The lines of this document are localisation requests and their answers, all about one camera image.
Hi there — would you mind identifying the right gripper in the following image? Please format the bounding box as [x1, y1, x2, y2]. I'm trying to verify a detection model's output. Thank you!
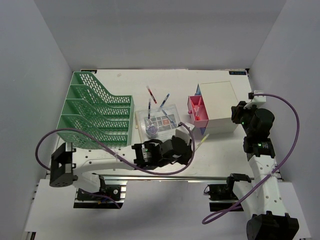
[231, 101, 259, 137]

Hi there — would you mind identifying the yellow highlighter pen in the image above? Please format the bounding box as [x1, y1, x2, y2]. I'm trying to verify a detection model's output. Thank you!
[194, 133, 210, 152]

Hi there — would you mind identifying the pink drawer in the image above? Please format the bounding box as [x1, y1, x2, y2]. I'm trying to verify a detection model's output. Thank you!
[187, 95, 209, 128]

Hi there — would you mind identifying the red pen with cap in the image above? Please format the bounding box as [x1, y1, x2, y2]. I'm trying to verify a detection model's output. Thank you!
[146, 85, 157, 104]

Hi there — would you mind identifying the pink red pen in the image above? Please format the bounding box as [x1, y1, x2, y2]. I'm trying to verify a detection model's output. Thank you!
[195, 96, 202, 116]

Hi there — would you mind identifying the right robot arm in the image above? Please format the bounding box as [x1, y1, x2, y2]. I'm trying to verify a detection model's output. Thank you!
[225, 101, 300, 240]

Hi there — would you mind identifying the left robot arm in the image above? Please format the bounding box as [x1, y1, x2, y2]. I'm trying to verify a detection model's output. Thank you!
[49, 136, 193, 200]

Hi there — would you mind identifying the white drawer cabinet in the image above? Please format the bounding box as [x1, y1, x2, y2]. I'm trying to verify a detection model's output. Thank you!
[199, 81, 238, 135]

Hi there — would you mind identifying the purple tape roll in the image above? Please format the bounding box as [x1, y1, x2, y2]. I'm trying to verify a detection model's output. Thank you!
[145, 124, 158, 139]

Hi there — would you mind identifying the clear plastic document pouch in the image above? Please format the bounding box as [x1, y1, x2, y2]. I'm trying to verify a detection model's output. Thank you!
[135, 104, 180, 142]

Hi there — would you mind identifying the xdof label sticker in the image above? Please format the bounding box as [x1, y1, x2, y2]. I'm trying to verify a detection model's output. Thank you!
[229, 70, 247, 76]

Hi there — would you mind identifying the blue drawer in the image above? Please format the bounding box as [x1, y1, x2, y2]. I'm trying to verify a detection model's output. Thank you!
[195, 85, 209, 135]

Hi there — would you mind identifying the dark blue pen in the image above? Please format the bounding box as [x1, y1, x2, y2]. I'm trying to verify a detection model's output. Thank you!
[147, 98, 152, 120]

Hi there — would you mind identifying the green mesh file organizer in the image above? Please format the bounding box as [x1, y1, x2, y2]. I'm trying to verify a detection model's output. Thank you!
[57, 71, 135, 150]

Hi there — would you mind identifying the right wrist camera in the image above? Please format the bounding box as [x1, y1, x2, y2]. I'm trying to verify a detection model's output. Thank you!
[243, 90, 267, 109]

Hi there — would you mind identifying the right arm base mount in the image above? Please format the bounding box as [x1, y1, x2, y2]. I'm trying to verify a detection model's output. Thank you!
[203, 173, 252, 212]

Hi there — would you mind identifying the metal table edge rail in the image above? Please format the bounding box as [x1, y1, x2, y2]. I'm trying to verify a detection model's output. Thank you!
[101, 174, 227, 182]

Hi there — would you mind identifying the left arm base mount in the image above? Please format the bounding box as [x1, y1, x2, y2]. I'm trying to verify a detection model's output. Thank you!
[73, 176, 127, 210]

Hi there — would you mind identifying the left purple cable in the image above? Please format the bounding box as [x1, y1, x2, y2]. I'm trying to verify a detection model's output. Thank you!
[35, 121, 196, 175]

